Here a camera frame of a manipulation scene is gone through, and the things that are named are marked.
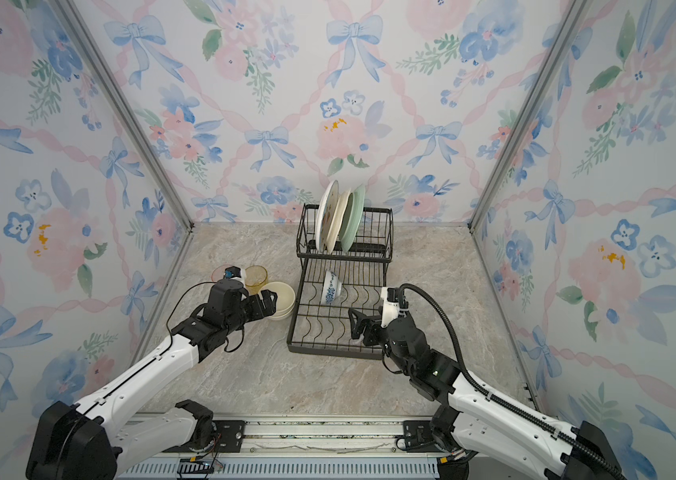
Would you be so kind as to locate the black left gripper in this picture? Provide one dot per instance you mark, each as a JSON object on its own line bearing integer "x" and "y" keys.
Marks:
{"x": 270, "y": 304}

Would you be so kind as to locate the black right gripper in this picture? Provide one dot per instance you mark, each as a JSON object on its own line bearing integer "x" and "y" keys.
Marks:
{"x": 374, "y": 324}

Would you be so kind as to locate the cream ribbed bowl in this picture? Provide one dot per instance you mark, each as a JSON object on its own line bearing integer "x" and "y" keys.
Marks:
{"x": 281, "y": 315}
{"x": 286, "y": 294}

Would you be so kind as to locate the yellow glass cup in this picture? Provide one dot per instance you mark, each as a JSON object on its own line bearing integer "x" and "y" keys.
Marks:
{"x": 256, "y": 277}

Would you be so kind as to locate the blue floral bowl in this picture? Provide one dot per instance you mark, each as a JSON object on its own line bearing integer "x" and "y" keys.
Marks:
{"x": 332, "y": 289}

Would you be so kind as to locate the white plate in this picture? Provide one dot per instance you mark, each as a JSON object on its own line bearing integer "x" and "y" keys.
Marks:
{"x": 326, "y": 213}

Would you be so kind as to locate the pink glass cup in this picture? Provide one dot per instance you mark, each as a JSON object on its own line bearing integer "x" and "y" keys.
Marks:
{"x": 219, "y": 273}

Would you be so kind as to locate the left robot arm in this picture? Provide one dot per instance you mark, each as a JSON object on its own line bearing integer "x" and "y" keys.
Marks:
{"x": 94, "y": 438}

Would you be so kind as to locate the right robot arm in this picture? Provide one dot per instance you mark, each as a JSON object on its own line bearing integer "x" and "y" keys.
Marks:
{"x": 474, "y": 417}

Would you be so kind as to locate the green plate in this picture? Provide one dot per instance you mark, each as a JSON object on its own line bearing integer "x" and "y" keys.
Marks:
{"x": 352, "y": 218}

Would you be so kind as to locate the cream plate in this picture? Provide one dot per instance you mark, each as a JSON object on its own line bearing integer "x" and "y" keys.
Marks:
{"x": 337, "y": 221}

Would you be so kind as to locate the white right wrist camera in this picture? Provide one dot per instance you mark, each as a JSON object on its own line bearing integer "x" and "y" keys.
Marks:
{"x": 394, "y": 306}

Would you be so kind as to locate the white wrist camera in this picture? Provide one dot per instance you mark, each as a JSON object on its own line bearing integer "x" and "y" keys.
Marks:
{"x": 235, "y": 273}
{"x": 394, "y": 306}

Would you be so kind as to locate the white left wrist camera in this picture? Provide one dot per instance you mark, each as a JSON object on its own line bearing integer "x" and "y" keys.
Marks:
{"x": 235, "y": 273}

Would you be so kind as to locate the black wire dish rack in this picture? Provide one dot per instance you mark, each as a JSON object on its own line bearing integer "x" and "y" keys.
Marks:
{"x": 318, "y": 329}

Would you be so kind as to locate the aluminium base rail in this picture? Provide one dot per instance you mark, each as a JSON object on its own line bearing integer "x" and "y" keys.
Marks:
{"x": 269, "y": 447}

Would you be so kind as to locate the aluminium corner post left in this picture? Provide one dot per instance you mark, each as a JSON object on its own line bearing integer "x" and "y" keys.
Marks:
{"x": 71, "y": 18}

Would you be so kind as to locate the aluminium corner post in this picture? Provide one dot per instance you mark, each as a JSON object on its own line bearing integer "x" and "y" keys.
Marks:
{"x": 71, "y": 18}
{"x": 561, "y": 42}

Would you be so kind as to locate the aluminium corner post right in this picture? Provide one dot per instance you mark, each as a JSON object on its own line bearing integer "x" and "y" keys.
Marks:
{"x": 561, "y": 42}

